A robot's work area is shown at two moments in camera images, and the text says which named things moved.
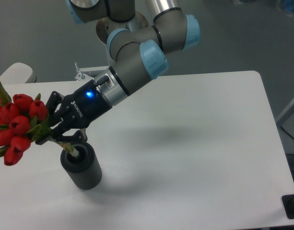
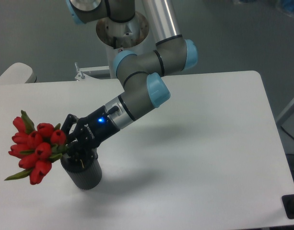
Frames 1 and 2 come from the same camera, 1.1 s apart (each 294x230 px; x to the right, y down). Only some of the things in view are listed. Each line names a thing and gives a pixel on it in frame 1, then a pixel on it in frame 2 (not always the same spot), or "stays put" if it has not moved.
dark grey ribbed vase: (84, 169) stays put
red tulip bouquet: (17, 122) to (37, 146)
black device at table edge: (291, 204) stays put
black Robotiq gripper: (79, 110) to (94, 128)
